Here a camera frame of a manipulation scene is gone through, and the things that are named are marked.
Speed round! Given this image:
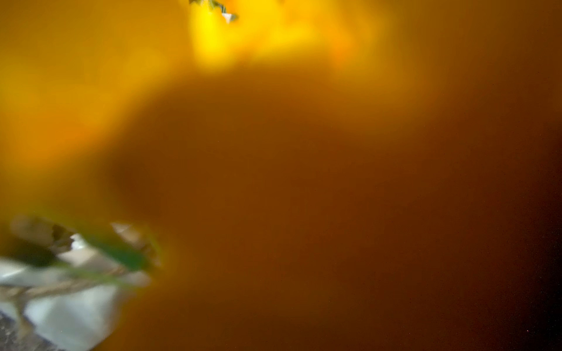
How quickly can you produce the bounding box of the sunflower pot top second-left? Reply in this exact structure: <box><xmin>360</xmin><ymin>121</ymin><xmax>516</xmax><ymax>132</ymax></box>
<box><xmin>1</xmin><ymin>1</ymin><xmax>561</xmax><ymax>350</ymax></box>

